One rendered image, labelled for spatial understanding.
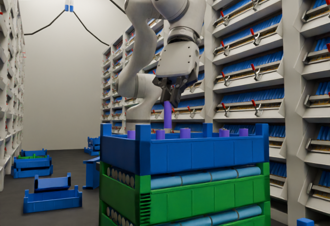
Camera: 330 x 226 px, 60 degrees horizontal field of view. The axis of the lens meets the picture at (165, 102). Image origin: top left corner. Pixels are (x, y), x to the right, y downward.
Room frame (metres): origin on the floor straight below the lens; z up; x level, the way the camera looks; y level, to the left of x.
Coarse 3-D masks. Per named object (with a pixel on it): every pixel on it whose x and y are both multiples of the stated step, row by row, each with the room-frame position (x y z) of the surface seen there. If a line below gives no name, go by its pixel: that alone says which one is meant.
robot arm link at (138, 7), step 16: (128, 0) 1.10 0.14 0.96; (144, 0) 1.10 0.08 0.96; (128, 16) 1.13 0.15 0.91; (144, 16) 1.14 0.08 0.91; (144, 32) 1.17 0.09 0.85; (144, 48) 1.22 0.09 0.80; (128, 64) 1.30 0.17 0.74; (144, 64) 1.27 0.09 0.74; (128, 80) 1.30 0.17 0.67; (128, 96) 1.35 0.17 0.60
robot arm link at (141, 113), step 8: (144, 80) 1.34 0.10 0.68; (152, 80) 1.35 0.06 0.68; (144, 88) 1.34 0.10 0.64; (152, 88) 1.35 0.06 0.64; (160, 88) 1.36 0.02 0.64; (144, 96) 1.37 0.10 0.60; (152, 96) 1.35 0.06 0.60; (144, 104) 1.35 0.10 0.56; (152, 104) 1.36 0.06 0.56; (128, 112) 1.35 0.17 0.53; (136, 112) 1.33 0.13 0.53; (144, 112) 1.34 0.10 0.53; (128, 120) 1.35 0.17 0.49; (136, 120) 1.33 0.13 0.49; (144, 120) 1.34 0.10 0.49
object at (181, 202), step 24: (264, 168) 0.60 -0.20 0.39; (120, 192) 0.52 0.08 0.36; (144, 192) 0.46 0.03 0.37; (168, 192) 0.48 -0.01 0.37; (192, 192) 0.50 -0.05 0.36; (216, 192) 0.53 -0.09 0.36; (240, 192) 0.56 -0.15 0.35; (264, 192) 0.59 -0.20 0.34; (144, 216) 0.46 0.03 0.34; (168, 216) 0.48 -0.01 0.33; (192, 216) 0.50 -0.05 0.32
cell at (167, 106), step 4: (164, 104) 0.67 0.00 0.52; (168, 104) 0.66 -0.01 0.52; (164, 108) 0.67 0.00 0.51; (168, 108) 0.66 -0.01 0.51; (164, 112) 0.67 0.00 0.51; (168, 112) 0.66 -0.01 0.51; (164, 116) 0.67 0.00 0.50; (168, 116) 0.66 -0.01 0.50; (164, 120) 0.67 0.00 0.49; (168, 120) 0.66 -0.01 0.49; (164, 124) 0.67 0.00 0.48; (168, 124) 0.66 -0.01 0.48
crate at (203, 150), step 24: (120, 144) 0.52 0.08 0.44; (144, 144) 0.45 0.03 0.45; (168, 144) 0.48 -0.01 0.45; (192, 144) 0.50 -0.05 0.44; (216, 144) 0.53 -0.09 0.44; (240, 144) 0.56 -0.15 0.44; (264, 144) 0.60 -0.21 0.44; (120, 168) 0.52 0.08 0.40; (144, 168) 0.46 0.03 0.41; (168, 168) 0.48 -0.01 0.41; (192, 168) 0.50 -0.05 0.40
